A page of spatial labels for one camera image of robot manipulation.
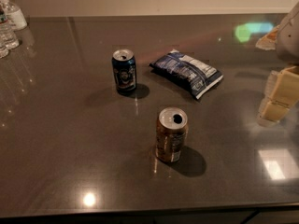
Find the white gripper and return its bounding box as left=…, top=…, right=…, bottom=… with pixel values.
left=255, top=2, right=299, bottom=127

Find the orange soda can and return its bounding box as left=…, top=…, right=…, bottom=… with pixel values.
left=155, top=107, right=188, bottom=163

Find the blue pepsi can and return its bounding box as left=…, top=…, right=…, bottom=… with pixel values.
left=111, top=49, right=136, bottom=93

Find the blue chip bag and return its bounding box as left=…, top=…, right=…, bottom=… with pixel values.
left=149, top=49, right=223, bottom=100

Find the white sanitizer pump bottle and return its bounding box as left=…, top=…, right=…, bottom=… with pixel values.
left=0, top=0, right=27, bottom=31

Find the clear water bottle at edge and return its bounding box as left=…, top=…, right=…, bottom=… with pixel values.
left=0, top=37, right=8, bottom=59

